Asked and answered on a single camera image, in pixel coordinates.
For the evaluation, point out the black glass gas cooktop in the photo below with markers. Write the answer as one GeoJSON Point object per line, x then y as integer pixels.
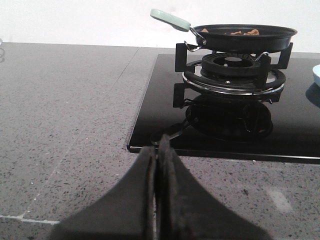
{"type": "Point", "coordinates": [200, 126]}

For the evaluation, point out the brown cooked meat pieces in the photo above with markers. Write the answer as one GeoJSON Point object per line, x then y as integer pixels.
{"type": "Point", "coordinates": [254, 32]}

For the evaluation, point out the light blue round plate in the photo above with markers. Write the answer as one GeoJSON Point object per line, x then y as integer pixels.
{"type": "Point", "coordinates": [316, 74]}

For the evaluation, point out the left black burner with grate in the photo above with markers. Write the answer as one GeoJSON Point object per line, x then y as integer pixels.
{"type": "Point", "coordinates": [233, 74]}

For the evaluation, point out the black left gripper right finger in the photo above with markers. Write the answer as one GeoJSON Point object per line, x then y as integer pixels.
{"type": "Point", "coordinates": [186, 211]}

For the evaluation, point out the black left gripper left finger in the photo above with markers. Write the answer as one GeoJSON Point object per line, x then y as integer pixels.
{"type": "Point", "coordinates": [124, 213]}

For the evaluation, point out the black frying pan green handle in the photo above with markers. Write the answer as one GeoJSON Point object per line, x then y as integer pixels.
{"type": "Point", "coordinates": [272, 39]}

